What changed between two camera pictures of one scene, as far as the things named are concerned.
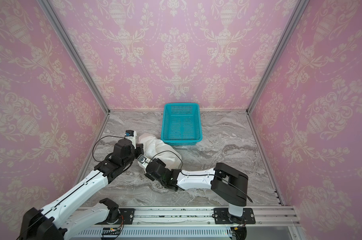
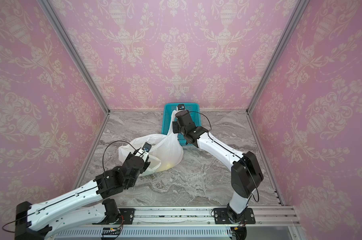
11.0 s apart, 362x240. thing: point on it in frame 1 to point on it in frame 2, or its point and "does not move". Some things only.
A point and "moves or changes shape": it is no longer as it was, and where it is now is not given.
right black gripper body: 149,167 to 180,113
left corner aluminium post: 56,20 does not move
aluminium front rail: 265,216 does not move
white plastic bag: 155,149 moves or changes shape
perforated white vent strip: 161,232 does not move
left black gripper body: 130,159 to 145,165
